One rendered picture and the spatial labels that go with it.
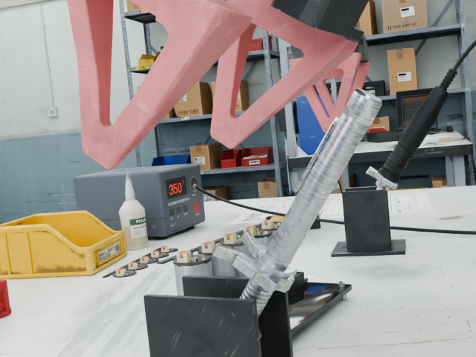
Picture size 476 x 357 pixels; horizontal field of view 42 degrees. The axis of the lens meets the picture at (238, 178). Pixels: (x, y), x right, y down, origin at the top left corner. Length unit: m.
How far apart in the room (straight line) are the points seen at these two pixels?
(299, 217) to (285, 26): 0.10
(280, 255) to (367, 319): 0.22
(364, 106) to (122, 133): 0.09
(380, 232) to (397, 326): 0.23
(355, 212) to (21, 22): 5.78
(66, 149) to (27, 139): 0.43
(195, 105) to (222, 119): 4.64
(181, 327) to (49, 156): 5.86
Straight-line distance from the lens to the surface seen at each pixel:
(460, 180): 2.46
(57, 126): 6.06
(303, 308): 0.45
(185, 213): 0.88
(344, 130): 0.23
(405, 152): 0.65
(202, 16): 0.18
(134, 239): 0.80
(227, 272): 0.42
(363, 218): 0.65
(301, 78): 0.29
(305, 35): 0.30
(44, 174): 6.16
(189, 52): 0.19
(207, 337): 0.26
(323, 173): 0.23
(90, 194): 0.90
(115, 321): 0.51
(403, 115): 3.59
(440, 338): 0.42
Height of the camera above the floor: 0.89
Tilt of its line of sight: 5 degrees down
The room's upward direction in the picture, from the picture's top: 6 degrees counter-clockwise
